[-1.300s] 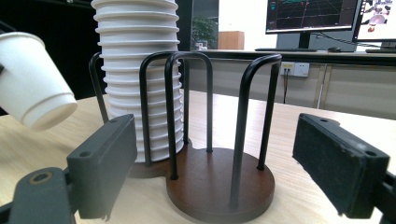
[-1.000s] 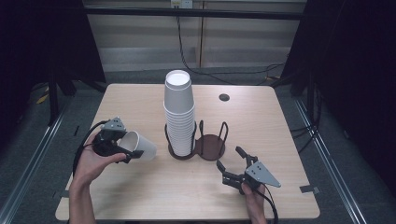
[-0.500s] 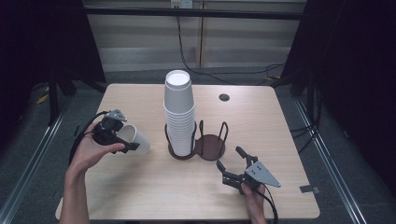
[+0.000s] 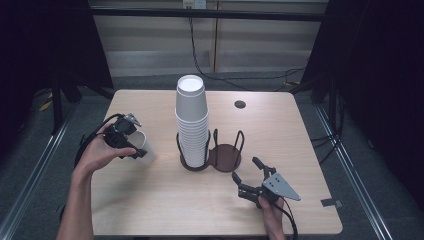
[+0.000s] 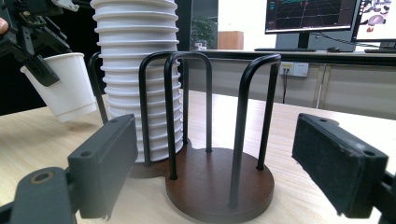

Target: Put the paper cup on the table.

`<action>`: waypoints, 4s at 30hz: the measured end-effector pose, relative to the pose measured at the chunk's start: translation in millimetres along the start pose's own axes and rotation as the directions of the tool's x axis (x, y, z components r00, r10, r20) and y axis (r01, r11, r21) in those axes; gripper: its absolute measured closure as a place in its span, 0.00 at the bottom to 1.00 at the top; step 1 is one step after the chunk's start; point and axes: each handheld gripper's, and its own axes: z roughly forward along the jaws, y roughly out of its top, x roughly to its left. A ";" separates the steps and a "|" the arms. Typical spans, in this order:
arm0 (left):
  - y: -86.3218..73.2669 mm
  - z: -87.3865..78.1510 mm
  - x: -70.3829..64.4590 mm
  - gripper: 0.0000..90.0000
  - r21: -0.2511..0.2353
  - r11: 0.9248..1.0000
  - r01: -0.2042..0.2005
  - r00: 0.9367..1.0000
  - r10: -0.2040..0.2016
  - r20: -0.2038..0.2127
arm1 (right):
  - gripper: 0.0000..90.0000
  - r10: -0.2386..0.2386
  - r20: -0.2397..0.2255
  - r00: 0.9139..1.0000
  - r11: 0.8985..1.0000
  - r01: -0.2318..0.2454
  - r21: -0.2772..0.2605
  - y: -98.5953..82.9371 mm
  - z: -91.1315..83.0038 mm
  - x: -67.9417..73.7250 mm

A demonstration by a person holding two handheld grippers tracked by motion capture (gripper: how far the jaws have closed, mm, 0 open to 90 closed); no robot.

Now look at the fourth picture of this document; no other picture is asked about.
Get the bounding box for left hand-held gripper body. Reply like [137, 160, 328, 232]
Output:
[103, 112, 143, 150]

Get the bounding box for yellow floor tape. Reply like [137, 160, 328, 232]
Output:
[37, 93, 54, 113]

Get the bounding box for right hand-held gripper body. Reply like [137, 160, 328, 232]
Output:
[259, 171, 302, 206]

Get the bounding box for stack of white cups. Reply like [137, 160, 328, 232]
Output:
[174, 74, 211, 168]

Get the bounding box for metal floor rail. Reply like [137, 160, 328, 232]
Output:
[0, 99, 79, 240]
[313, 104, 396, 240]

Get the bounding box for grey tape strip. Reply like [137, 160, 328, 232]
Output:
[320, 198, 343, 208]

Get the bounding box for single white paper cup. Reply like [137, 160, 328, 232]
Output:
[127, 129, 158, 165]

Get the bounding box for left hand-held gripper black cable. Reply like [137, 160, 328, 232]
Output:
[73, 113, 125, 168]

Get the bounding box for black floor cables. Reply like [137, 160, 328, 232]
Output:
[309, 86, 346, 165]

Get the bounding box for dark brown double cup holder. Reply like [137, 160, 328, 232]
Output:
[175, 128, 246, 174]

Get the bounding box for white wall outlet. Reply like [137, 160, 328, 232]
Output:
[182, 0, 208, 10]

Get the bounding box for person's left hand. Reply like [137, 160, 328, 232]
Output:
[74, 123, 138, 182]

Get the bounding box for black hanging wall cable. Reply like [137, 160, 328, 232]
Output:
[187, 16, 306, 93]

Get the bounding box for dark curtain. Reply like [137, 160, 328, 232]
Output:
[300, 0, 424, 213]
[0, 0, 115, 159]

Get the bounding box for right hand-held gripper black cable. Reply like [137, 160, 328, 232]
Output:
[273, 196, 299, 240]

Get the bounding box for hand-held gripper black cable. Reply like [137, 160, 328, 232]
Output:
[273, 196, 299, 240]
[73, 113, 125, 168]

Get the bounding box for black horizontal bar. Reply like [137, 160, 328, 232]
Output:
[89, 7, 329, 23]

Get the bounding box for person's right hand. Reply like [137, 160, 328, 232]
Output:
[258, 195, 288, 240]

